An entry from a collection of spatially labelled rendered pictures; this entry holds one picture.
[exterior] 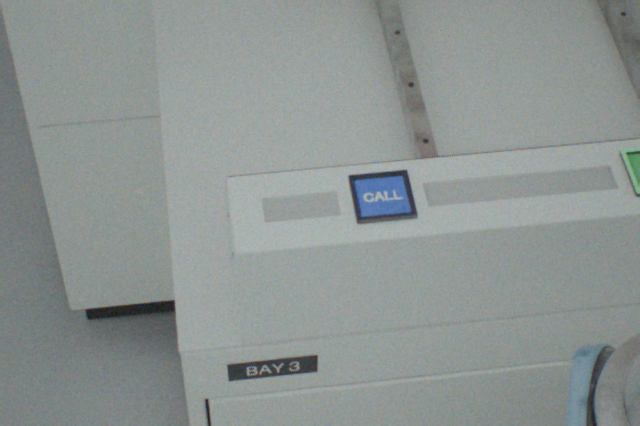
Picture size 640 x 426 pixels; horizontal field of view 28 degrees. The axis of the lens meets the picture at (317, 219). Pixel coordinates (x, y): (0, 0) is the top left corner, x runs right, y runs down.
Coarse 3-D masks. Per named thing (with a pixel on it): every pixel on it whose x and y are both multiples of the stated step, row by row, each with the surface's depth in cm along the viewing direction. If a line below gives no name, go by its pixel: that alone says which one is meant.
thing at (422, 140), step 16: (384, 0) 155; (384, 16) 154; (400, 16) 153; (384, 32) 155; (400, 32) 151; (400, 48) 150; (400, 64) 148; (400, 80) 147; (416, 80) 146; (400, 96) 148; (416, 96) 145; (416, 112) 143; (416, 128) 141; (416, 144) 140; (432, 144) 140
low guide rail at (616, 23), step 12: (600, 0) 159; (612, 0) 155; (624, 0) 155; (612, 12) 155; (624, 12) 154; (612, 24) 155; (624, 24) 153; (612, 36) 156; (624, 36) 151; (636, 36) 151; (624, 48) 152; (636, 48) 150; (624, 60) 152; (636, 60) 149; (636, 72) 148; (636, 84) 149
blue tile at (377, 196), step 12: (360, 180) 121; (372, 180) 121; (384, 180) 121; (396, 180) 121; (360, 192) 120; (372, 192) 120; (384, 192) 120; (396, 192) 120; (360, 204) 119; (372, 204) 119; (384, 204) 119; (396, 204) 119; (408, 204) 119
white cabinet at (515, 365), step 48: (384, 336) 129; (432, 336) 130; (480, 336) 131; (528, 336) 132; (576, 336) 133; (624, 336) 134; (192, 384) 130; (240, 384) 132; (288, 384) 133; (336, 384) 134; (384, 384) 135; (432, 384) 136; (480, 384) 137; (528, 384) 139
